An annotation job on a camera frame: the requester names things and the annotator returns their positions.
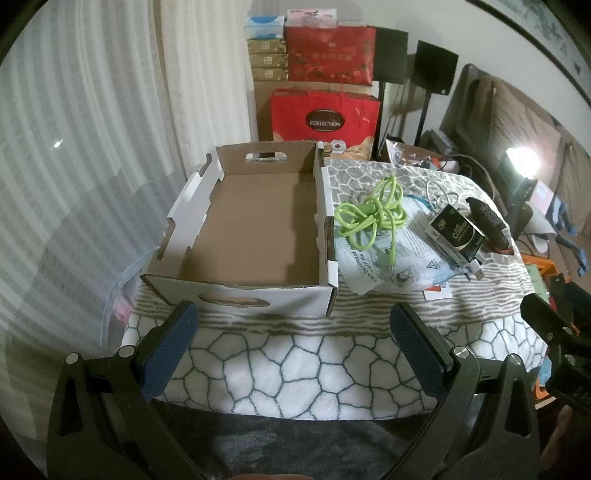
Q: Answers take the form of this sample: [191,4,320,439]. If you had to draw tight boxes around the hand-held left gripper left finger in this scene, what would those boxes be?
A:
[46,300,222,480]

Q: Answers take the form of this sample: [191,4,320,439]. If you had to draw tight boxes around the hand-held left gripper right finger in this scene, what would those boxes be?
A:
[389,302,546,480]

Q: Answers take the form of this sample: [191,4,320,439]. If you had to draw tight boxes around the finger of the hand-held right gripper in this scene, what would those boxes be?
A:
[521,292,578,356]
[549,272,591,324]

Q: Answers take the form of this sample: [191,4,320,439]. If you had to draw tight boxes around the face mask packet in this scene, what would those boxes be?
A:
[333,194,483,296]

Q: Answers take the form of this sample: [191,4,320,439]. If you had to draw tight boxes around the black pouch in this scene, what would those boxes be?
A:
[464,197,514,252]

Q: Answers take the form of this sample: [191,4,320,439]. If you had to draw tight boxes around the black printed box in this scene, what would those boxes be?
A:
[425,205,488,269]

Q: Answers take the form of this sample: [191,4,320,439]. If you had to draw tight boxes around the white and brown cardboard box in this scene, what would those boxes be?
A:
[140,141,340,318]

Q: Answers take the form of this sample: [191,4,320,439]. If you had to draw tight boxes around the green cable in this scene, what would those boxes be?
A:
[333,175,409,274]

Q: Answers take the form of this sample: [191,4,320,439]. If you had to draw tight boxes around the white red card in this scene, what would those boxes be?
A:
[422,285,456,302]

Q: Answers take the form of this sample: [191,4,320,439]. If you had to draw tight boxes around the clear zip bag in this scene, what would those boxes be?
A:
[99,249,158,352]

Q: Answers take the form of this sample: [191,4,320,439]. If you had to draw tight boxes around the patterned fleece blanket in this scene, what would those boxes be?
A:
[122,154,551,421]

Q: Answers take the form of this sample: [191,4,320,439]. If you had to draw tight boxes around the black desk lamp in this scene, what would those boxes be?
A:
[499,145,542,243]

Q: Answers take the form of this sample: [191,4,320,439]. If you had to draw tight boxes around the dark grey blanket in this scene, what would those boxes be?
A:
[152,397,444,480]

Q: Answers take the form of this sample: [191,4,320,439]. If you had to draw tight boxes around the clear plastic bag of parts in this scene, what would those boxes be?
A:
[385,136,445,169]

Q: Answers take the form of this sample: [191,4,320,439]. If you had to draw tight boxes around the brown padded sofa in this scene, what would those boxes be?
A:
[438,64,591,217]

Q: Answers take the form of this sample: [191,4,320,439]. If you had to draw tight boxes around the white sheer curtain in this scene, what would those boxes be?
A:
[0,0,259,384]

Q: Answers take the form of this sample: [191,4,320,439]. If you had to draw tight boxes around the black speaker stand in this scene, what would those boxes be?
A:
[414,92,433,147]
[376,82,389,158]

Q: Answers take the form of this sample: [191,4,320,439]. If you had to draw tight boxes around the red gift bag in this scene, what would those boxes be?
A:
[270,76,382,160]

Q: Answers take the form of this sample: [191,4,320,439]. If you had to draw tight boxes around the black speaker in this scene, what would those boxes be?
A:
[372,27,409,85]
[412,40,459,96]

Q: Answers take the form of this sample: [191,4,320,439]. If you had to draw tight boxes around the gold box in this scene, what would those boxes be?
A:
[252,68,291,83]
[247,39,288,55]

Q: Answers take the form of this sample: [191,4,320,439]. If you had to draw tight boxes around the stack of gold boxes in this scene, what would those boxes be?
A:
[249,53,289,69]

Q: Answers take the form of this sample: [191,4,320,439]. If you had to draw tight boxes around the red gift box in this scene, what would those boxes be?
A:
[283,25,377,86]

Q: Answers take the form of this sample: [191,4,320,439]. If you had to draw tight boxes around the blue tissue pack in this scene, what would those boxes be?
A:
[245,16,287,40]

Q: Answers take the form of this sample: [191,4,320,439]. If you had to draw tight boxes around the pink tissue pack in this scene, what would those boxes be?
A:
[285,9,337,27]

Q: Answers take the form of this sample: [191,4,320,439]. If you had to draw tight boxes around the white cord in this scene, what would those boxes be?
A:
[427,179,462,215]

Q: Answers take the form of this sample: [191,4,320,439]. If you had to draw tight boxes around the framed wall picture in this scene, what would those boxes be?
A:
[466,0,591,84]

